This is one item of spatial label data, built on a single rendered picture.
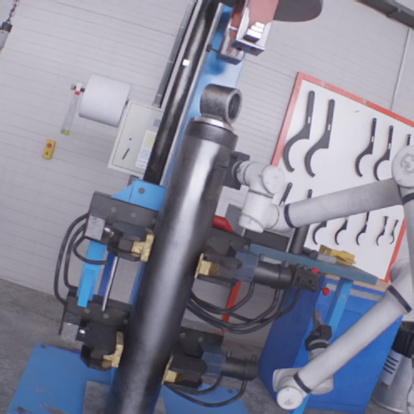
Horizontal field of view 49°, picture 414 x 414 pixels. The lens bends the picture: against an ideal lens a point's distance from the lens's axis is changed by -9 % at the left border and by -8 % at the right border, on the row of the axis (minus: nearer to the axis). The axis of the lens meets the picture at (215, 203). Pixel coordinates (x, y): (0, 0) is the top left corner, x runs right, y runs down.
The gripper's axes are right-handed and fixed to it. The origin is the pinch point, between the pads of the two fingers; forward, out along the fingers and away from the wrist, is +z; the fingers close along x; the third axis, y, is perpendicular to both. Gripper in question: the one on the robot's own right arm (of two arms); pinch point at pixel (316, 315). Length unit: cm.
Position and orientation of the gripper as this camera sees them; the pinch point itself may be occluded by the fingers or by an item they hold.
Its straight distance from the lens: 194.8
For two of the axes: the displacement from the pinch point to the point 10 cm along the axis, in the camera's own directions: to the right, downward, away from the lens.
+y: -9.4, -2.8, -2.1
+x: -3.5, 6.7, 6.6
